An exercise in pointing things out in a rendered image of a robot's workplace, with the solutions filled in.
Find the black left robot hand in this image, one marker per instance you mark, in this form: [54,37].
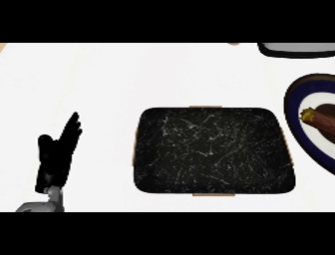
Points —
[54,156]

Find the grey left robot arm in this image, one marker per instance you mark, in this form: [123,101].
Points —
[48,204]

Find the black square tray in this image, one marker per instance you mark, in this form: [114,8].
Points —
[214,150]

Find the reddish brown sweet potato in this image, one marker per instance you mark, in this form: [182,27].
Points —
[329,124]

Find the blue and white plate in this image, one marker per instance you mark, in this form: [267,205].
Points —
[323,99]

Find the grey and black appliance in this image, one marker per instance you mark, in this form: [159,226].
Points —
[301,50]

